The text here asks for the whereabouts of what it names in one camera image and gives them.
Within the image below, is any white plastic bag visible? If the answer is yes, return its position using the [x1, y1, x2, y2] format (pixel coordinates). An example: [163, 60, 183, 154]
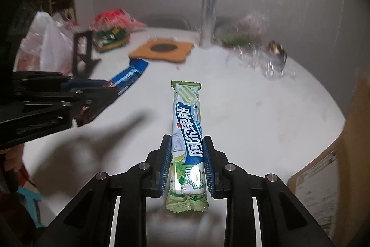
[16, 11, 74, 75]

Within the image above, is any gold metal clip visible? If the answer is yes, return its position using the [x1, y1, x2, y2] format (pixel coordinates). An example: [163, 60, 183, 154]
[267, 40, 288, 62]

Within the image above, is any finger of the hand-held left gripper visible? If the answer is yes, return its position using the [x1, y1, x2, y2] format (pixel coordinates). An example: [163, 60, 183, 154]
[0, 87, 120, 149]
[13, 70, 109, 91]

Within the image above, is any orange toast-shaped coaster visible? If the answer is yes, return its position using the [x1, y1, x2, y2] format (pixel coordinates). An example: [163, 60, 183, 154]
[128, 39, 194, 64]

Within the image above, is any gray chair back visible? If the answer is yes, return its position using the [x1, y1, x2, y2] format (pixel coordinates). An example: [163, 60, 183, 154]
[145, 14, 191, 31]

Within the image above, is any black phone stand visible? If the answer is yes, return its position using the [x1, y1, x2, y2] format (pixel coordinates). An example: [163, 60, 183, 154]
[72, 30, 102, 77]

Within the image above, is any red pink snack bag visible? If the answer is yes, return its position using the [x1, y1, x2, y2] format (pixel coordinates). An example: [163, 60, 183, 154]
[90, 8, 148, 32]

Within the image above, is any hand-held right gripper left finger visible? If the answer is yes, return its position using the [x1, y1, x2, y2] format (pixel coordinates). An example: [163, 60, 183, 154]
[48, 134, 172, 247]

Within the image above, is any green white candy packet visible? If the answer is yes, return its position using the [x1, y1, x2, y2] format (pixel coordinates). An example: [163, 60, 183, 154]
[166, 80, 209, 213]

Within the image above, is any clear dotted plastic bag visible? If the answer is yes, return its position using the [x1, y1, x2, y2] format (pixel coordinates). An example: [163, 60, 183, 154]
[217, 10, 295, 80]

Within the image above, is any green snack packet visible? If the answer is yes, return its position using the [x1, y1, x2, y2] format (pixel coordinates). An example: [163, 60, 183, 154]
[94, 27, 130, 53]

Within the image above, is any blue white snack packet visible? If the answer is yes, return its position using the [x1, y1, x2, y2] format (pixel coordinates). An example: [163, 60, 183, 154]
[105, 58, 149, 95]

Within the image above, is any light blue plastic object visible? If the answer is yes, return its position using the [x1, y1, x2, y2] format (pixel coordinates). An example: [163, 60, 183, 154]
[16, 186, 44, 227]

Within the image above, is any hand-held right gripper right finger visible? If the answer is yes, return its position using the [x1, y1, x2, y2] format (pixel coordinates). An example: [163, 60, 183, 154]
[202, 135, 336, 247]

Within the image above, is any brown cardboard box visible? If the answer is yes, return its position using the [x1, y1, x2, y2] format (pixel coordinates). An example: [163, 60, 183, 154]
[287, 68, 370, 236]

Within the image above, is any clear plastic tube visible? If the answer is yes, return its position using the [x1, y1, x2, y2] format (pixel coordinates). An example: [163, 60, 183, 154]
[199, 0, 219, 48]

